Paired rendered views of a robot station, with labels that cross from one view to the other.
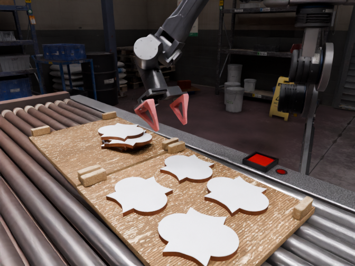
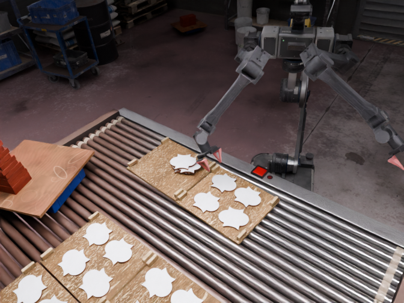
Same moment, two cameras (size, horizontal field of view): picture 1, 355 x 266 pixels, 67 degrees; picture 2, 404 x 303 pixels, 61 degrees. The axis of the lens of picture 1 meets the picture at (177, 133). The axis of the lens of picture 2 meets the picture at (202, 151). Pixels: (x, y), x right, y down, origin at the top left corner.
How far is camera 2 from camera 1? 1.20 m
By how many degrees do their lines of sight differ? 18
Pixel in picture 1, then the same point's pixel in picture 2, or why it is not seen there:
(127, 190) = (200, 201)
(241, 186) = (249, 192)
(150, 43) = (203, 136)
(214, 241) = (240, 220)
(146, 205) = (211, 208)
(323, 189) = (287, 187)
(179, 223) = (226, 214)
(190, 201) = (228, 202)
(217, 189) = (239, 195)
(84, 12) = not seen: outside the picture
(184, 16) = (217, 116)
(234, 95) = not seen: hidden behind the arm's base
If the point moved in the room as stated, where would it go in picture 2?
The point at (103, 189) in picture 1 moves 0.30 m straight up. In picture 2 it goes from (189, 201) to (183, 157)
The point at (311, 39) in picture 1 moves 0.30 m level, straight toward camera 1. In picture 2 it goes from (292, 79) to (284, 105)
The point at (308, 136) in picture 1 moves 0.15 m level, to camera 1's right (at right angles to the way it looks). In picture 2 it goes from (301, 120) to (320, 118)
